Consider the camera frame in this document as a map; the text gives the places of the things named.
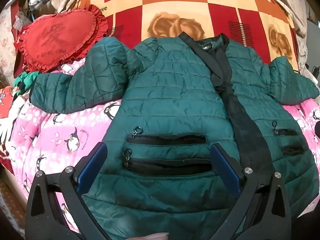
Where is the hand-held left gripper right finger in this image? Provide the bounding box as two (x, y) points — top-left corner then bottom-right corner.
(210, 143), (292, 240)

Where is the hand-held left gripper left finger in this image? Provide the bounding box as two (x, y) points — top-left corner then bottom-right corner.
(25, 142), (111, 240)

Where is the green quilted jacket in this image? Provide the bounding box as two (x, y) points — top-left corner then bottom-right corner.
(29, 32), (320, 240)

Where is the pink penguin print blanket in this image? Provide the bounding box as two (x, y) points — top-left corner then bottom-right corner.
(4, 61), (320, 233)

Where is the red cartoon print cloth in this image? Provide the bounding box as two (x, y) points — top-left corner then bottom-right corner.
(0, 85), (21, 120)

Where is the green cloth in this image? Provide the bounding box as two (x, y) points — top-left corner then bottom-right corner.
(12, 71), (40, 98)

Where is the red heart shaped pillow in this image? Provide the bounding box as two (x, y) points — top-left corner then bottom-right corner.
(14, 5), (109, 73)

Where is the beige floral bed sheet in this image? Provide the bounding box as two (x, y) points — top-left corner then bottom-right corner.
(0, 12), (19, 80)

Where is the rose print checked blanket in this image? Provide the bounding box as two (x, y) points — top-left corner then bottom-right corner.
(75, 0), (300, 65)

